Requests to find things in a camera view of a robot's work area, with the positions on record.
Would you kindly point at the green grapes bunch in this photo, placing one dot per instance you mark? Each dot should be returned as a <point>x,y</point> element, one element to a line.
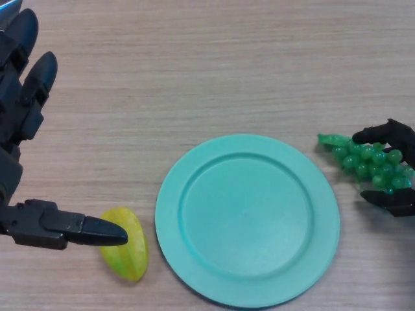
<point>366,162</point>

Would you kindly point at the yellow green starfruit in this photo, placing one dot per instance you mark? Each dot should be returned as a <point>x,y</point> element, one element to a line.
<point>129,259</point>

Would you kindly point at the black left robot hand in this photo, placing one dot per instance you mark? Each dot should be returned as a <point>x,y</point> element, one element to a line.
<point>9,129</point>

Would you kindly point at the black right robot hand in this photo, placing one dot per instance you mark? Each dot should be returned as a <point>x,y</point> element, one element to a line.
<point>398,133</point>

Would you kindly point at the teal round plate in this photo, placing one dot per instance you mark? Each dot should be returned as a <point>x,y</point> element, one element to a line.
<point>246,220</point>

